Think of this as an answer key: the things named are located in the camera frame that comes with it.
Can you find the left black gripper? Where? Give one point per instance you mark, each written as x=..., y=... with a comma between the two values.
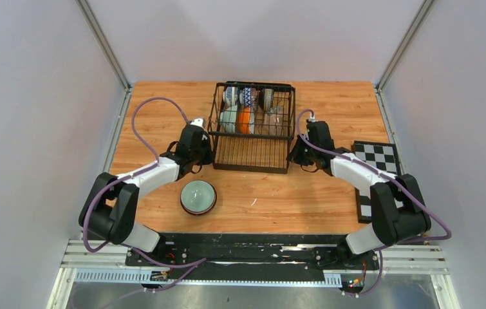
x=206, y=143

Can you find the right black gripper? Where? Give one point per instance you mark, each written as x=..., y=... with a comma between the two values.
x=296, y=156

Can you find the beige bowl black rim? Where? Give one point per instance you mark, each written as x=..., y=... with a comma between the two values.
x=273, y=122

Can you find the celadon bowl brown rim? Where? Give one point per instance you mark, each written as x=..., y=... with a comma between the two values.
x=228, y=119

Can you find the celadon bowl black rim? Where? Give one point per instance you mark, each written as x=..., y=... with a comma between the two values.
x=198, y=197

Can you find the black wire dish rack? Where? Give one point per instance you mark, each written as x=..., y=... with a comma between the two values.
x=253, y=152

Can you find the blue floral bowl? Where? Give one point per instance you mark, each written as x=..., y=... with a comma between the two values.
x=231, y=96

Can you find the red white patterned bowl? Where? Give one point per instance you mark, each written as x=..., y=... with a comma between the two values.
x=248, y=97

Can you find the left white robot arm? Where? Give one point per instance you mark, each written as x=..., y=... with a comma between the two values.
x=110, y=209

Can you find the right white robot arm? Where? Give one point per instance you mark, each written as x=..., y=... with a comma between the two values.
x=395, y=214

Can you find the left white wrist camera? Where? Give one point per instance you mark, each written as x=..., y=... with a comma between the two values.
x=199, y=122

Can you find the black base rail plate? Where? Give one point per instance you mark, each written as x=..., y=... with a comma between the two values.
x=259, y=257

